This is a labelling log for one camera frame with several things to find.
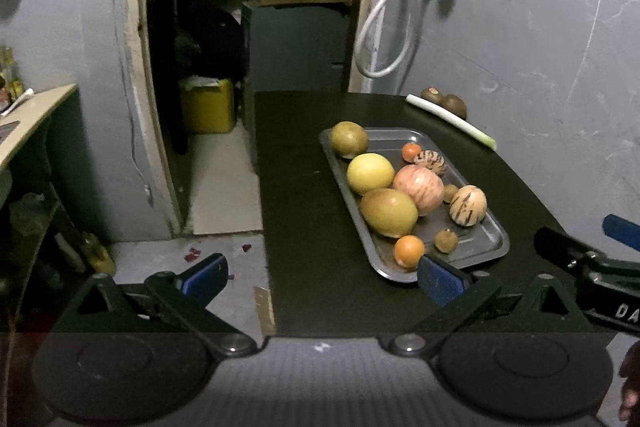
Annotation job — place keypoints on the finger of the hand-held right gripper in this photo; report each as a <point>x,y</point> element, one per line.
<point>622,231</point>
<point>565,249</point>

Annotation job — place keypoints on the yellow bottle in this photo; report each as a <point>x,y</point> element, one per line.
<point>98,253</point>

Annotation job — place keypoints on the tiny orange tangerine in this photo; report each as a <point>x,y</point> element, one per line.
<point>411,152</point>

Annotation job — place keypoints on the cardboard scrap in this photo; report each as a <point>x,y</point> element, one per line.
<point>265,311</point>

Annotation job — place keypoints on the person's right hand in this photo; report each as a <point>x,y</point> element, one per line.
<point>631,382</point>

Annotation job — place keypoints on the white door frame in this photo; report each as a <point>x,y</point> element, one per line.
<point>137,82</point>

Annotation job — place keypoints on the small brown kiwi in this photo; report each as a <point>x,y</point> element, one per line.
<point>445,241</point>
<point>450,193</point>

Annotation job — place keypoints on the brown kiwi left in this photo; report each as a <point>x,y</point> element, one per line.
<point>432,96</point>

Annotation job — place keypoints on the large brown kiwi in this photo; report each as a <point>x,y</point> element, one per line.
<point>349,140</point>

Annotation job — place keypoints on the dark cabinet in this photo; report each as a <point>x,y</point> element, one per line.
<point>295,52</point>

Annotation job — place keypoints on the yellow lemon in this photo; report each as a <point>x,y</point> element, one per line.
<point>370,174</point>

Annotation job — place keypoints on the white green leek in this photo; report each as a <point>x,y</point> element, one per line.
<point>450,121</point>

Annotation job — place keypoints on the small striped pepino melon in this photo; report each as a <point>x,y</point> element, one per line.
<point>431,163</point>

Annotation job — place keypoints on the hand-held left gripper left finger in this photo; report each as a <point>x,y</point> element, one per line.
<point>205,279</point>

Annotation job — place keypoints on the yellow jerry can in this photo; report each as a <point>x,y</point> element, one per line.
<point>207,106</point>

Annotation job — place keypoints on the metal tray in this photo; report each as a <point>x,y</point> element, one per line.
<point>475,243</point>

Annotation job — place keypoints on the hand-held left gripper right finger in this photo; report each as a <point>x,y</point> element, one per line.
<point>440,281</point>

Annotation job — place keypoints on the beige desk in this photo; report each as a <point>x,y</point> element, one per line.
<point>30,119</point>

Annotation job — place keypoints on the large striped pepino melon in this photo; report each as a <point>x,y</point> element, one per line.
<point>468,205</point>

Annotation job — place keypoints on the pink striped apple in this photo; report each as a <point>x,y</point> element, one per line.
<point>420,189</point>

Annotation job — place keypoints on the brown kiwi right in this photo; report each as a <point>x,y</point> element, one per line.
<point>455,107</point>

